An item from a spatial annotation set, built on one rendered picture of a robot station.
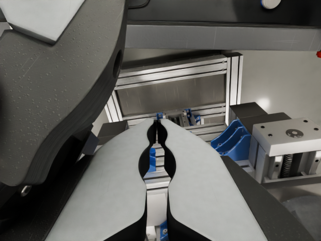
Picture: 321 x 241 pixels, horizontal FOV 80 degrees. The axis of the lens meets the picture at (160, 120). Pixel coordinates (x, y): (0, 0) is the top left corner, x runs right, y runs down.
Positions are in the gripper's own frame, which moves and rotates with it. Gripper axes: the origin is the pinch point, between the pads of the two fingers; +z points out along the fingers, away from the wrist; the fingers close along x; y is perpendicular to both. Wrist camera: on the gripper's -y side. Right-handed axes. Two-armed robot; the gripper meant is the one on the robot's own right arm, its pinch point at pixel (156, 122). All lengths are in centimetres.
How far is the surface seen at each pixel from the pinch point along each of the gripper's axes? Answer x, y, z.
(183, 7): 5.8, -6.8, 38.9
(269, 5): 24.2, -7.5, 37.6
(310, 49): 28.9, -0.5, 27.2
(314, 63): 109, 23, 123
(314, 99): 121, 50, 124
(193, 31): 6.4, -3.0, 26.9
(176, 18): 4.5, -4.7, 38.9
